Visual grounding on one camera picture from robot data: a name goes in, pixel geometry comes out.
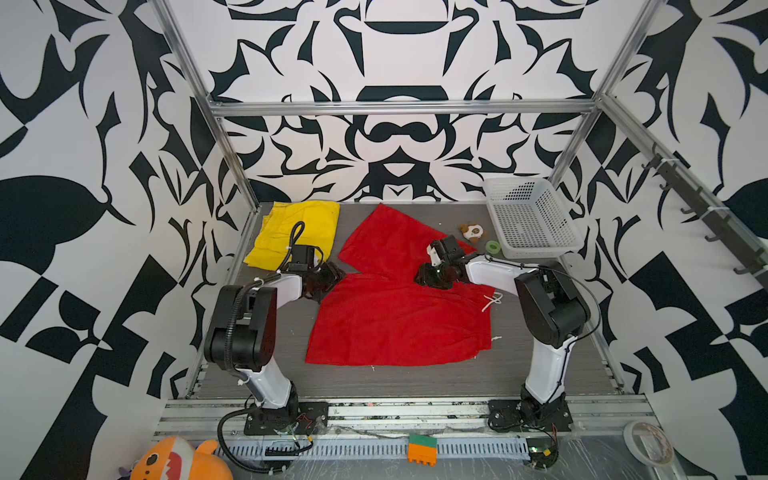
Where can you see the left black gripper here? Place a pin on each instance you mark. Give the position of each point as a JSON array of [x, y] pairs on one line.
[[335, 277]]

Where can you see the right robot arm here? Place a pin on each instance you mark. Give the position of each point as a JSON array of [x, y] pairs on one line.
[[553, 308]]

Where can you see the white slotted cable duct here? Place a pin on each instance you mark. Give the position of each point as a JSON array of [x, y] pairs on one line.
[[381, 449]]

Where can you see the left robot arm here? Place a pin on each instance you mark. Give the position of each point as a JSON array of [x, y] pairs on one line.
[[242, 335]]

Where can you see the orange green toy block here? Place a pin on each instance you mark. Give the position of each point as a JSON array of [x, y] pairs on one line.
[[422, 450]]

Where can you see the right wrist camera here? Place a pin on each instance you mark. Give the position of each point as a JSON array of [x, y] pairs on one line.
[[435, 260]]

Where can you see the grey wall hook rack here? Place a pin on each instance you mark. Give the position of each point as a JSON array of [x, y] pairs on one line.
[[702, 204]]

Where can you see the orange shark plush toy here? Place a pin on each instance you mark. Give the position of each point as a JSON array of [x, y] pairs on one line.
[[174, 458]]

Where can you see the brown white plush toy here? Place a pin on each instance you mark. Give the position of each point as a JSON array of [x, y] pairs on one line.
[[472, 232]]

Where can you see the green circuit board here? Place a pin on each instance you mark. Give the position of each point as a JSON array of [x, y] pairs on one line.
[[543, 454]]

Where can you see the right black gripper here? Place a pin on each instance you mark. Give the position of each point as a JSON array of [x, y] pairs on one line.
[[425, 277]]

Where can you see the yellow shorts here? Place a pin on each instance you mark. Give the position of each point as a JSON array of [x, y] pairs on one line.
[[316, 221]]

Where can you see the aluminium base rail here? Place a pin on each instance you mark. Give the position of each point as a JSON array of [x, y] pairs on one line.
[[586, 415]]

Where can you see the clear tape roll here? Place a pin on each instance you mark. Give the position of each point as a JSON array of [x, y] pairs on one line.
[[648, 444]]

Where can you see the white plastic basket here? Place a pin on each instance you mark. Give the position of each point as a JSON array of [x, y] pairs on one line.
[[529, 218]]

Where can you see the red shorts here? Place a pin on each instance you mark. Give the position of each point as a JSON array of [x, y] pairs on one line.
[[379, 316]]

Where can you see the green tape roll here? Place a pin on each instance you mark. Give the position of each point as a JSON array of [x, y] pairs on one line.
[[492, 247]]

